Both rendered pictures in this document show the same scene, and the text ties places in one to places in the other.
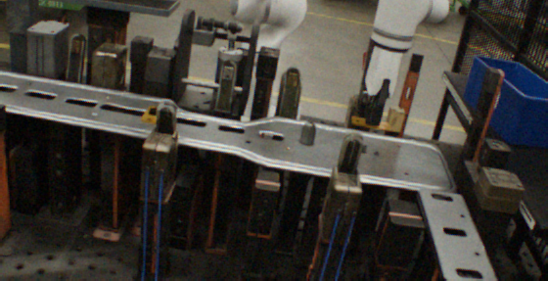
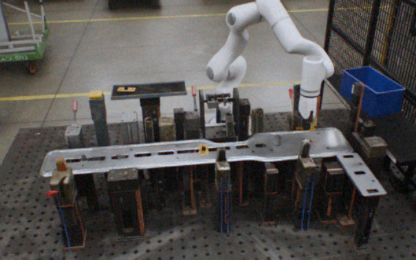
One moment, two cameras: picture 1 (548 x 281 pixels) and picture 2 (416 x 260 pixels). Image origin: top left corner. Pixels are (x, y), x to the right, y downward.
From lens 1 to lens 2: 0.89 m
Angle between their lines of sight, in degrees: 7
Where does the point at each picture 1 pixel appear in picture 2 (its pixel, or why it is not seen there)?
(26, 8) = (102, 105)
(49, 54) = (135, 131)
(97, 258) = (192, 225)
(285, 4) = (236, 67)
